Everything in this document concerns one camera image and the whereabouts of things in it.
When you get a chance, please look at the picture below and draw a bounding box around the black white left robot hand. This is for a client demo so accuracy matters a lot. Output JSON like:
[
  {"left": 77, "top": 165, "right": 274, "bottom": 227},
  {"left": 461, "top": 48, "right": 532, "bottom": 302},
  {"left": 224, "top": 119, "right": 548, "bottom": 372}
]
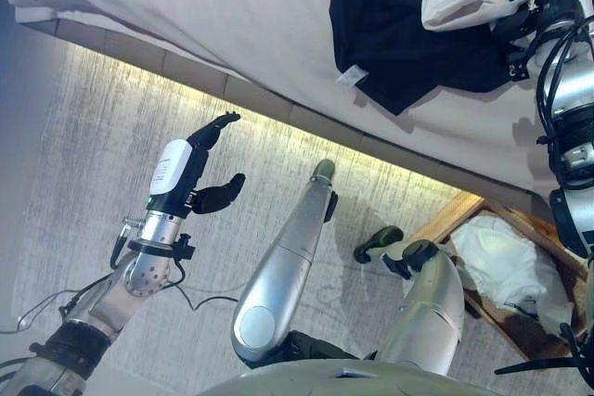
[{"left": 147, "top": 111, "right": 247, "bottom": 220}]

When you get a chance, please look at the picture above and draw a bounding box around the black garment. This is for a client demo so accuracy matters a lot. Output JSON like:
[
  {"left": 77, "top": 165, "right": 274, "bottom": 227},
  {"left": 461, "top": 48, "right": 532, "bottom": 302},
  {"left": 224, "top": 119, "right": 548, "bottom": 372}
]
[{"left": 329, "top": 0, "right": 516, "bottom": 117}]

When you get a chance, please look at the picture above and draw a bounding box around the pale white shirt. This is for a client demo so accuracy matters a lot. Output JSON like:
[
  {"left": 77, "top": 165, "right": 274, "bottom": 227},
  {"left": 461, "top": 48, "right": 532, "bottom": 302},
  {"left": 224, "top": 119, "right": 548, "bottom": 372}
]
[{"left": 450, "top": 217, "right": 575, "bottom": 337}]

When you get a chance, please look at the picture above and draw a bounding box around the beige bed cover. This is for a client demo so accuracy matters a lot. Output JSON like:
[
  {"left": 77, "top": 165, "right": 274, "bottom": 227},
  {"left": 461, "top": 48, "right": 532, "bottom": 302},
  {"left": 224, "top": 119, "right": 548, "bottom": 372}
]
[{"left": 0, "top": 0, "right": 594, "bottom": 198}]

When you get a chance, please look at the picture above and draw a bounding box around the brown wicker basket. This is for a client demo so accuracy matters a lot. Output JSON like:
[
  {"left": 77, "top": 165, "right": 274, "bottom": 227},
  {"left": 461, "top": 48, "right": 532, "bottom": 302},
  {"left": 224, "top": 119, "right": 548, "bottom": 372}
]
[{"left": 410, "top": 190, "right": 590, "bottom": 363}]

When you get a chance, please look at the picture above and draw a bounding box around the large grey striped rug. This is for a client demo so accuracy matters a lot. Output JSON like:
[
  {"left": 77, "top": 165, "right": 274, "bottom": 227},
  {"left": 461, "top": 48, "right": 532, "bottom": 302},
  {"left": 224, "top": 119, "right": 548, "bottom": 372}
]
[{"left": 11, "top": 41, "right": 594, "bottom": 396}]

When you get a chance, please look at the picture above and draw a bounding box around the silver left robot leg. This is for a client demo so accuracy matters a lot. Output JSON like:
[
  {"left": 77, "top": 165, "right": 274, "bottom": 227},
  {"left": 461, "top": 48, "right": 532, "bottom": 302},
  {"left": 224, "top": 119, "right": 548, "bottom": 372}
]
[{"left": 231, "top": 158, "right": 341, "bottom": 369}]

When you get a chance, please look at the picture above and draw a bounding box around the grey robot torso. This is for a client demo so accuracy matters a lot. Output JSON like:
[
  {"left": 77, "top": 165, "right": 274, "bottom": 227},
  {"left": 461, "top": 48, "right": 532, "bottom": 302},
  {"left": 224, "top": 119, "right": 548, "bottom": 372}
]
[{"left": 197, "top": 358, "right": 505, "bottom": 396}]

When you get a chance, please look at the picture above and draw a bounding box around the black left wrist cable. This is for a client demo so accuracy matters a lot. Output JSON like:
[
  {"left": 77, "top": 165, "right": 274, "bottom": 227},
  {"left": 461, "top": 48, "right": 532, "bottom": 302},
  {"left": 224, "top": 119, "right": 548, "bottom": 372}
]
[{"left": 0, "top": 215, "right": 240, "bottom": 337}]

